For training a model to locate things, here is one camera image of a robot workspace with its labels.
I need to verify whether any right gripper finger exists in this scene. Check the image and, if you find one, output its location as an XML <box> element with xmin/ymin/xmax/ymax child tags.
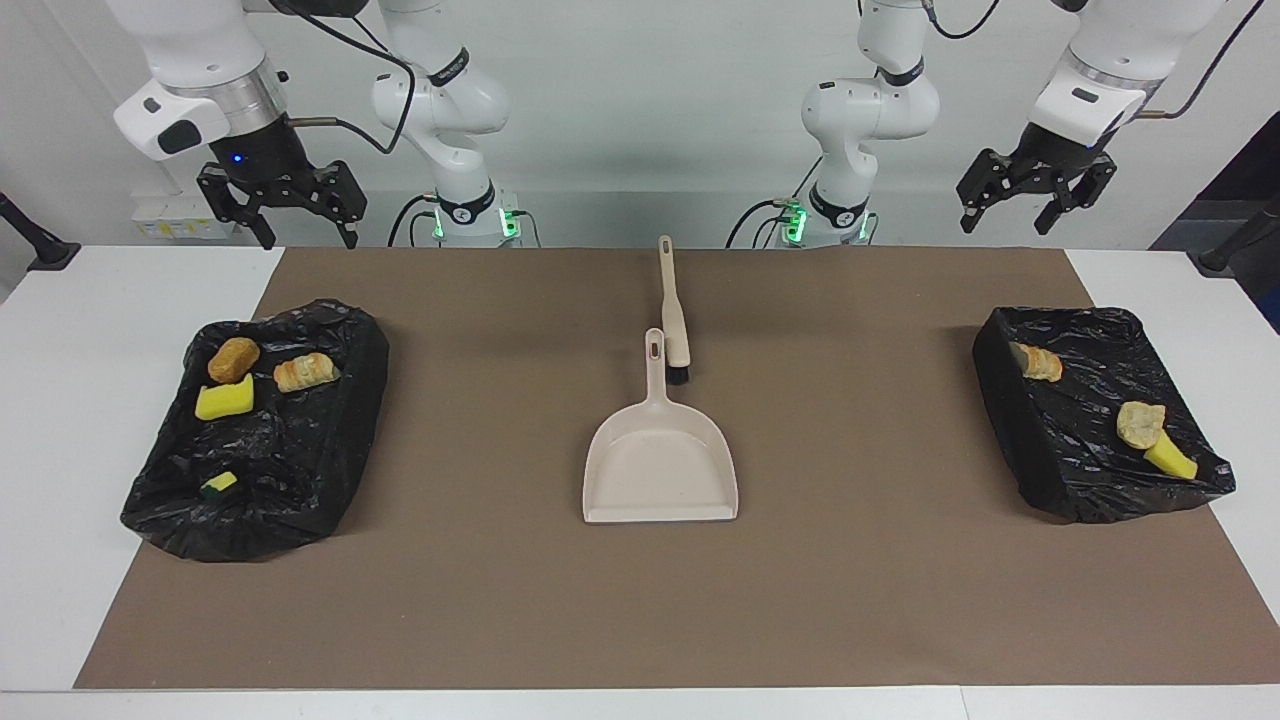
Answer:
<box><xmin>290</xmin><ymin>158</ymin><xmax>367</xmax><ymax>251</ymax></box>
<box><xmin>196</xmin><ymin>163</ymin><xmax>277</xmax><ymax>251</ymax></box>

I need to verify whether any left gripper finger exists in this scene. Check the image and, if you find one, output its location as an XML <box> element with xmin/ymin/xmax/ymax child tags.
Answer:
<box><xmin>956</xmin><ymin>148</ymin><xmax>1031</xmax><ymax>236</ymax></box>
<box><xmin>1034</xmin><ymin>155</ymin><xmax>1118</xmax><ymax>237</ymax></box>

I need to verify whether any brown bread roll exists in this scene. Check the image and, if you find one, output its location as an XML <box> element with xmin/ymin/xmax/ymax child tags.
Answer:
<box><xmin>207</xmin><ymin>337</ymin><xmax>262</xmax><ymax>385</ymax></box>

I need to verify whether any yellow sponge wedge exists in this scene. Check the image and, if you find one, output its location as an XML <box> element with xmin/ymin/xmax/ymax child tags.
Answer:
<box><xmin>1143</xmin><ymin>432</ymin><xmax>1199</xmax><ymax>481</ymax></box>

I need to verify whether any beige hand brush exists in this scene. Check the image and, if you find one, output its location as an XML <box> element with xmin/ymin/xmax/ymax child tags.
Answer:
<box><xmin>657</xmin><ymin>235</ymin><xmax>693</xmax><ymax>387</ymax></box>

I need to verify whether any beige plastic dustpan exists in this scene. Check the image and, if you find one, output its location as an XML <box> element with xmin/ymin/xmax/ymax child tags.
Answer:
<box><xmin>582</xmin><ymin>328</ymin><xmax>740</xmax><ymax>524</ymax></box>

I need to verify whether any black bag lined bin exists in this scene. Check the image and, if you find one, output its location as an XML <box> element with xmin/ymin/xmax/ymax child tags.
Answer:
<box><xmin>120</xmin><ymin>298</ymin><xmax>391</xmax><ymax>563</ymax></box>
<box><xmin>972</xmin><ymin>305</ymin><xmax>1237</xmax><ymax>525</ymax></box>

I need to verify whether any black stand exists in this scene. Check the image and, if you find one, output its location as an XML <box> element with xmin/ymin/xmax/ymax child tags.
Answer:
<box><xmin>0</xmin><ymin>192</ymin><xmax>81</xmax><ymax>271</ymax></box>
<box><xmin>1198</xmin><ymin>195</ymin><xmax>1280</xmax><ymax>273</ymax></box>

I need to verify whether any dark background partition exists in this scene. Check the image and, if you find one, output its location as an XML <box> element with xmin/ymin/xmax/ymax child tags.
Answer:
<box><xmin>1150</xmin><ymin>110</ymin><xmax>1280</xmax><ymax>251</ymax></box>

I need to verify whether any brown table mat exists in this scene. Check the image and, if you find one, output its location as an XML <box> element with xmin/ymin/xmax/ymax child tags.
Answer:
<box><xmin>75</xmin><ymin>247</ymin><xmax>1280</xmax><ymax>691</ymax></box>

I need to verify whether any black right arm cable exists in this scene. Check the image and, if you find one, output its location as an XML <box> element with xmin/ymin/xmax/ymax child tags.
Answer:
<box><xmin>268</xmin><ymin>0</ymin><xmax>417</xmax><ymax>157</ymax></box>

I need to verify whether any black base cable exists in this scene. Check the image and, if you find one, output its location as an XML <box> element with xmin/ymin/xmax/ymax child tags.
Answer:
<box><xmin>387</xmin><ymin>193</ymin><xmax>441</xmax><ymax>248</ymax></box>

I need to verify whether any white wall socket box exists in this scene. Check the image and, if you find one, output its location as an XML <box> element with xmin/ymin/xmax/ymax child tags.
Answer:
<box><xmin>132</xmin><ymin>193</ymin><xmax>241</xmax><ymax>241</ymax></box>

